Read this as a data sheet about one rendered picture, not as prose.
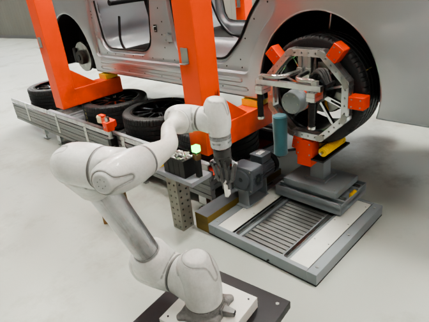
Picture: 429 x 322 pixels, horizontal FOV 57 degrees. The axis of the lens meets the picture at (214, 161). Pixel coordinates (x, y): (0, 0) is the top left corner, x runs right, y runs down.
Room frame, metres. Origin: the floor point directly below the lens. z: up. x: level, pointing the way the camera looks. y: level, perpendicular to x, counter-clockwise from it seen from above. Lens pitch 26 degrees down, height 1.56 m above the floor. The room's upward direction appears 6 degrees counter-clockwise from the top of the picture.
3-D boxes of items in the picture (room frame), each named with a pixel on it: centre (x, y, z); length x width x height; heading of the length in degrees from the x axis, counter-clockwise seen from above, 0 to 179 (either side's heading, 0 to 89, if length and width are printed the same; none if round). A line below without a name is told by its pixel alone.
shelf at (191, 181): (2.26, 0.24, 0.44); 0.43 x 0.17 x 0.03; 44
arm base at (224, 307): (1.17, 0.08, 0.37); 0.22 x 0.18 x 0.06; 62
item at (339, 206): (2.37, -0.71, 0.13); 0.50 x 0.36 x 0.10; 44
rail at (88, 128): (3.29, 0.87, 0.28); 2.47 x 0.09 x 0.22; 44
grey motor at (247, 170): (2.41, -0.31, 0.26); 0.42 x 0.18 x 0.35; 134
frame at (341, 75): (2.25, -0.59, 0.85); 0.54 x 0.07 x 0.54; 44
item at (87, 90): (3.99, 1.12, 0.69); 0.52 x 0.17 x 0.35; 134
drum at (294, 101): (2.20, -0.54, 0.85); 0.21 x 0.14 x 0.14; 134
